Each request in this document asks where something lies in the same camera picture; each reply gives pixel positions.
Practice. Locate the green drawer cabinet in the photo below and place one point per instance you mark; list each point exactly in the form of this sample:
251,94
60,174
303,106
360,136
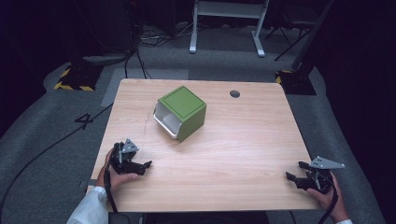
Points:
186,109

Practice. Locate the black yellow striped stand base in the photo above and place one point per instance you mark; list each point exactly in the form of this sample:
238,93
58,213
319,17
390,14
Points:
77,79
295,82

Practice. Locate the person's right hand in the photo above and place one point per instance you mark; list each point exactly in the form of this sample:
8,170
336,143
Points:
334,202

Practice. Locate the white drawer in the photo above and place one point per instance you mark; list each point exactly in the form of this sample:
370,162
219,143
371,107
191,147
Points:
164,119

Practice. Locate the dark metal stand pole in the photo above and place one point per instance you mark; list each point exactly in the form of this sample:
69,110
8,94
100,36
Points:
311,37

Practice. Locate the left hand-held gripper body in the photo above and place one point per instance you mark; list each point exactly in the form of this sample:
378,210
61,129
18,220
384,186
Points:
123,161

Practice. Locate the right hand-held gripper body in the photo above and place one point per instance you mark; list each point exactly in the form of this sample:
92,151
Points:
317,182

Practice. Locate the person's left hand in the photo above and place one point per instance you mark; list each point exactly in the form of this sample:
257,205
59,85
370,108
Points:
116,179

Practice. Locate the white metal table frame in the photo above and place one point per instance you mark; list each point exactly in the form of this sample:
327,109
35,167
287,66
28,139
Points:
227,9

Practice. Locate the person's left white sleeve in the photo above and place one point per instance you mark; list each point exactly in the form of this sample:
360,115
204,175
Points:
90,208

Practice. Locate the person's right white sleeve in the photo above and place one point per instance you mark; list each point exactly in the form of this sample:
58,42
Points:
344,222

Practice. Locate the black tripod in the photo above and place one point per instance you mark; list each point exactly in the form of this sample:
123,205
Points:
292,34

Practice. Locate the person's white sleeve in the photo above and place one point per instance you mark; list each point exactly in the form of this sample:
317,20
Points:
90,208
344,222

